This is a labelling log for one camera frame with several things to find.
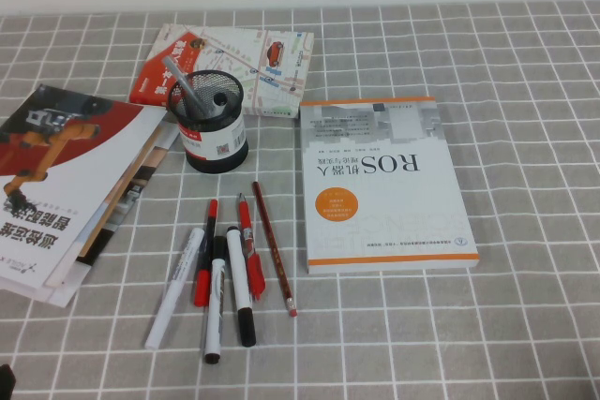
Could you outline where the white orange ROS book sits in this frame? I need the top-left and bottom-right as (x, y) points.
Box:
(298, 96), (481, 275)

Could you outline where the silver pen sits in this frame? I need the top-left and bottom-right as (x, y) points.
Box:
(161, 54), (205, 118)

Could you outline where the black mesh pen holder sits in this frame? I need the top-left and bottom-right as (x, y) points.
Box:
(167, 69), (250, 175)

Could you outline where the red white map book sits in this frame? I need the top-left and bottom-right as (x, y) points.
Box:
(128, 23), (315, 119)

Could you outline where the white marker plain barrel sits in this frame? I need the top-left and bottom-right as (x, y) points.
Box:
(226, 226), (258, 348)

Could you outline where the red black marker pen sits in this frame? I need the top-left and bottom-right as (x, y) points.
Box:
(193, 199), (219, 308)

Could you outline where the white pen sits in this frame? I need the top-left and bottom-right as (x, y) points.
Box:
(143, 227), (206, 350)

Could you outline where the white marker printed barrel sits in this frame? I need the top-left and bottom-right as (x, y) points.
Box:
(203, 235), (230, 364)

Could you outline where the dark red pencil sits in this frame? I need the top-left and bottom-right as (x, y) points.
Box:
(251, 181), (299, 318)

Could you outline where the red gel pen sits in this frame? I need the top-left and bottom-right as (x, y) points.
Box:
(236, 192), (267, 302)

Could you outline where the white paper booklet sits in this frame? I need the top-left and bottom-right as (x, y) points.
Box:
(0, 272), (82, 309)

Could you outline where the grey checked tablecloth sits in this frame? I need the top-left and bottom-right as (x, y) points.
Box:
(0, 0), (600, 400)

